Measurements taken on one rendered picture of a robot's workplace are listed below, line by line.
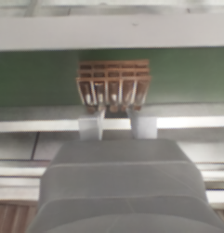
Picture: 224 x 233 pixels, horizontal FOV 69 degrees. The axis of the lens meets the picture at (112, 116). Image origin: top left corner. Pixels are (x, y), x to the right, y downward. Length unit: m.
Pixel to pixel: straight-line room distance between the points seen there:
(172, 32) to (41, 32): 0.18
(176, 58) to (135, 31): 0.08
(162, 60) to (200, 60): 0.06
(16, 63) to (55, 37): 0.08
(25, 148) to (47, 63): 0.26
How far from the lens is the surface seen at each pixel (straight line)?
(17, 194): 0.32
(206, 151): 0.47
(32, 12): 0.64
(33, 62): 0.29
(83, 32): 0.26
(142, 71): 0.25
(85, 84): 0.24
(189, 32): 0.28
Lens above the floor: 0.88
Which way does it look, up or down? 29 degrees down
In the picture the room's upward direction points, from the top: 179 degrees counter-clockwise
